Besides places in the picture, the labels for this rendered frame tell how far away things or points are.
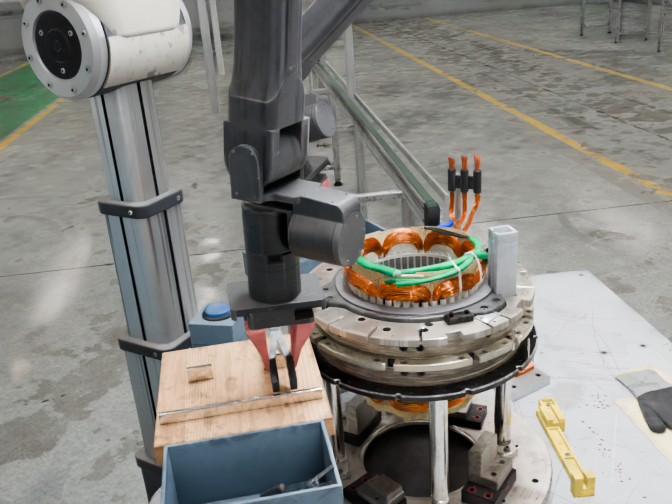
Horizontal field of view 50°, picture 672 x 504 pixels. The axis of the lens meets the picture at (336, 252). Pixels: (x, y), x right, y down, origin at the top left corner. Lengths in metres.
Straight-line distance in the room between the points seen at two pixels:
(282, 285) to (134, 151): 0.50
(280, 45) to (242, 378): 0.40
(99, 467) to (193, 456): 1.84
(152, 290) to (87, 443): 1.56
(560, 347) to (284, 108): 0.94
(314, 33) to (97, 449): 1.93
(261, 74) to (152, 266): 0.61
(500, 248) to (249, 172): 0.37
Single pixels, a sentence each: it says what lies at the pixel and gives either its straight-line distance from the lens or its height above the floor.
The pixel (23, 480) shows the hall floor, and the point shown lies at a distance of 2.69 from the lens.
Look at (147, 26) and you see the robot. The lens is 1.14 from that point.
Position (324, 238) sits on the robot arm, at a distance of 0.69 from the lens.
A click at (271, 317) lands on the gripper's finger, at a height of 1.17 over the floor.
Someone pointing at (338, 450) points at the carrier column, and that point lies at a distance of 1.11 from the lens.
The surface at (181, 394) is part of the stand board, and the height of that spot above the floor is 1.07.
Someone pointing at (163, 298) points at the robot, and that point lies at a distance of 1.26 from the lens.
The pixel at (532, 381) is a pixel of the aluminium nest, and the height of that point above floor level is 0.80.
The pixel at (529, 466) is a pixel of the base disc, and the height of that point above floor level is 0.80.
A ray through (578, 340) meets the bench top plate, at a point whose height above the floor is 0.78.
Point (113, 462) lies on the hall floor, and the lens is 2.63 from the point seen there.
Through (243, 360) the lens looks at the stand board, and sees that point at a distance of 0.91.
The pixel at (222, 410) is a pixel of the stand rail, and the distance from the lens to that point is 0.81.
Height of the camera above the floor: 1.52
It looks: 22 degrees down
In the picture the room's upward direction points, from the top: 4 degrees counter-clockwise
